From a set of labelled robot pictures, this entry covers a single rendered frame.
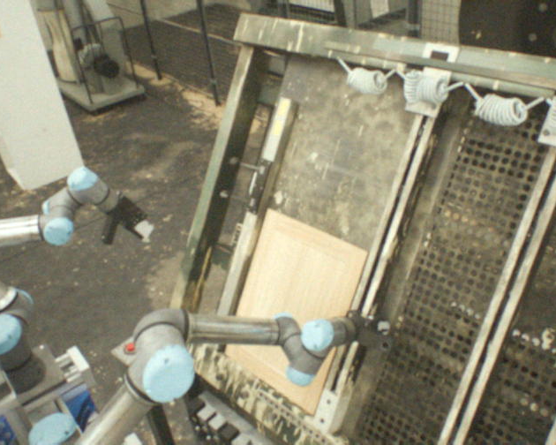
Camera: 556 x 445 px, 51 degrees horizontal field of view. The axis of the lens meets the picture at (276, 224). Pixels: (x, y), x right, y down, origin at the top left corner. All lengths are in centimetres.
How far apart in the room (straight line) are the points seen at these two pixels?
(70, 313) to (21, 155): 201
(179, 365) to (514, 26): 151
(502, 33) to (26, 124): 430
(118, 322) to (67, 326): 34
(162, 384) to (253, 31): 129
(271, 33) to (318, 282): 87
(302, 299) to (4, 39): 399
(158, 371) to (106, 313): 267
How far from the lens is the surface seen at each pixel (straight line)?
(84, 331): 391
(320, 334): 147
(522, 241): 157
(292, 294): 198
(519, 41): 215
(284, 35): 205
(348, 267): 184
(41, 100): 556
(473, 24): 221
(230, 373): 215
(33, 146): 565
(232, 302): 214
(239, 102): 220
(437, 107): 166
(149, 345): 137
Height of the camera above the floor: 246
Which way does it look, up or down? 34 degrees down
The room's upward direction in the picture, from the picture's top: 8 degrees counter-clockwise
